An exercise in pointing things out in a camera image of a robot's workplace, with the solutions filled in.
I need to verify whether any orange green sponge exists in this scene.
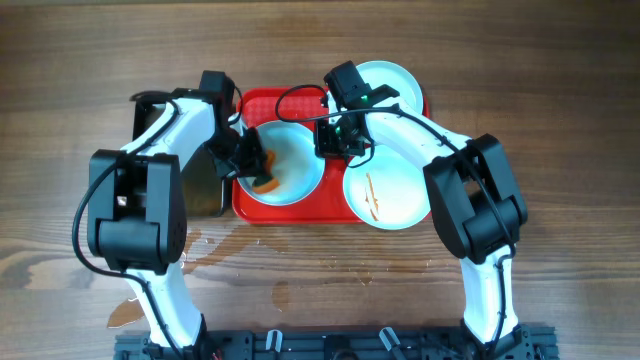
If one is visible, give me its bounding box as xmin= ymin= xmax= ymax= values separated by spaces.
xmin=251 ymin=150 xmax=280 ymax=194

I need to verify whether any light blue plate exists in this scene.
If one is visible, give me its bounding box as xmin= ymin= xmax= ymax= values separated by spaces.
xmin=356 ymin=60 xmax=430 ymax=117
xmin=342 ymin=145 xmax=430 ymax=230
xmin=238 ymin=121 xmax=325 ymax=206

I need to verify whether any light blue plate back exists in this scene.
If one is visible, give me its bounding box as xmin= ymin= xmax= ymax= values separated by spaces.
xmin=356 ymin=60 xmax=430 ymax=117

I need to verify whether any light blue plate front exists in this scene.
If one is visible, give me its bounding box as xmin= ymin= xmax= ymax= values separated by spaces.
xmin=342 ymin=145 xmax=430 ymax=230

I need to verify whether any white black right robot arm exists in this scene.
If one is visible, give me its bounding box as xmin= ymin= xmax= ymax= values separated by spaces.
xmin=315 ymin=99 xmax=528 ymax=356

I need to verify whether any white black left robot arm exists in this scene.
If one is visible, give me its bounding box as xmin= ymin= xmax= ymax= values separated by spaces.
xmin=71 ymin=88 xmax=279 ymax=359

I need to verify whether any black water-filled tray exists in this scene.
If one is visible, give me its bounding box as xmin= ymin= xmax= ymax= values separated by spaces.
xmin=122 ymin=94 xmax=228 ymax=217

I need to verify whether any red plastic tray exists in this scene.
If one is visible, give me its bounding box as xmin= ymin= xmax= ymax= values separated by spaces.
xmin=231 ymin=87 xmax=360 ymax=225

